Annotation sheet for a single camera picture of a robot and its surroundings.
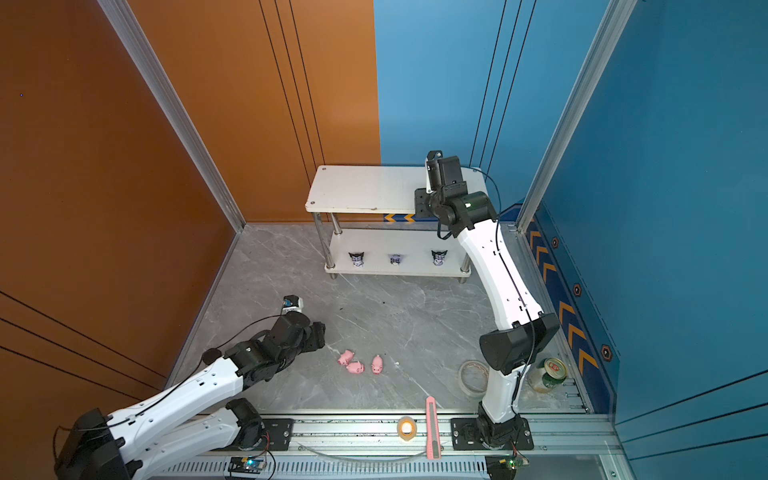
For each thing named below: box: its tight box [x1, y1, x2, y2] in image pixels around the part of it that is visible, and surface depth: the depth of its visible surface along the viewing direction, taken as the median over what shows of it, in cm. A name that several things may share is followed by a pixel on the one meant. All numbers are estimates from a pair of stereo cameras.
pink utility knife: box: [426, 396, 441, 460], surface depth 75 cm
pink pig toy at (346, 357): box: [337, 350, 355, 365], surface depth 86 cm
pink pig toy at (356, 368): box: [346, 360, 366, 375], surface depth 84 cm
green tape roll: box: [542, 357, 568, 389], surface depth 74 cm
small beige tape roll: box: [397, 416, 417, 442], surface depth 75 cm
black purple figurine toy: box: [431, 250, 448, 266], surface depth 98 cm
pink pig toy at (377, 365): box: [371, 354, 383, 375], surface depth 85 cm
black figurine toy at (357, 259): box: [348, 252, 365, 268], surface depth 98 cm
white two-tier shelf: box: [305, 165, 489, 283], surface depth 98 cm
